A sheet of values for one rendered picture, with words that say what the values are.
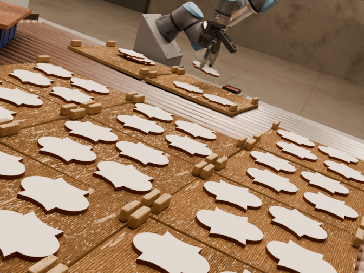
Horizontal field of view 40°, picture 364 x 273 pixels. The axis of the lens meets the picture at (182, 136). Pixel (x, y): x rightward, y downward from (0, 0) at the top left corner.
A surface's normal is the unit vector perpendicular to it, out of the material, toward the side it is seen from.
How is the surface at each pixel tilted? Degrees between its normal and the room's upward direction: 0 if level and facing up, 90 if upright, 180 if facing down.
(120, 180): 0
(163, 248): 0
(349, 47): 90
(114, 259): 0
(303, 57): 90
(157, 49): 90
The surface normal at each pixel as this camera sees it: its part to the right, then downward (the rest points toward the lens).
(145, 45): -0.31, 0.22
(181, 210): 0.28, -0.91
